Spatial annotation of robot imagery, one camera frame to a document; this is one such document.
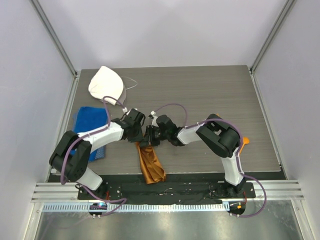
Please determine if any orange satin napkin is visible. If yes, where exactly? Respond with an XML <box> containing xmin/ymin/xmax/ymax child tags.
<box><xmin>135</xmin><ymin>142</ymin><xmax>167</xmax><ymax>185</ymax></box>

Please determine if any white slotted cable duct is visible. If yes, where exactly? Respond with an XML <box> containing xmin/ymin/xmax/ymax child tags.
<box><xmin>42</xmin><ymin>201</ymin><xmax>230</xmax><ymax>213</ymax></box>

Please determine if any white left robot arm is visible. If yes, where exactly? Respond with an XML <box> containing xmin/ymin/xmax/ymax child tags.
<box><xmin>49</xmin><ymin>108</ymin><xmax>146</xmax><ymax>200</ymax></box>

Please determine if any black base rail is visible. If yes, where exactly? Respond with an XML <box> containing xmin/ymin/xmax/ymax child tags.
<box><xmin>93</xmin><ymin>173</ymin><xmax>256</xmax><ymax>205</ymax></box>

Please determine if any right aluminium frame post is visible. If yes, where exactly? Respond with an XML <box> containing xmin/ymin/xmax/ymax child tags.
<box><xmin>249</xmin><ymin>0</ymin><xmax>298</xmax><ymax>74</ymax></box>

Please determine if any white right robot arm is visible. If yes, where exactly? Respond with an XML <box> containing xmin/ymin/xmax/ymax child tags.
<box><xmin>139</xmin><ymin>113</ymin><xmax>246</xmax><ymax>198</ymax></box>

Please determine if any orange plastic spoon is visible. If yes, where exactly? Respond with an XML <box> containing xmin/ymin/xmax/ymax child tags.
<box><xmin>239</xmin><ymin>136</ymin><xmax>250</xmax><ymax>154</ymax></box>

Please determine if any left aluminium frame post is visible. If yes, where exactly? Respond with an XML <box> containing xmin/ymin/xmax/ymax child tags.
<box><xmin>29</xmin><ymin>0</ymin><xmax>79</xmax><ymax>77</ymax></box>

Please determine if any aluminium frame post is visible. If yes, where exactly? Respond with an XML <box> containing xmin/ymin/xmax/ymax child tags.
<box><xmin>29</xmin><ymin>0</ymin><xmax>79</xmax><ymax>77</ymax></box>
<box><xmin>249</xmin><ymin>0</ymin><xmax>298</xmax><ymax>74</ymax></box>

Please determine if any blue towel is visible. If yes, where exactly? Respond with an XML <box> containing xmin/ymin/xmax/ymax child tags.
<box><xmin>68</xmin><ymin>106</ymin><xmax>110</xmax><ymax>162</ymax></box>

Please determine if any white cloth cap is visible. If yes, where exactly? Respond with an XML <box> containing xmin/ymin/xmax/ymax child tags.
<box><xmin>88</xmin><ymin>66</ymin><xmax>126</xmax><ymax>104</ymax></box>

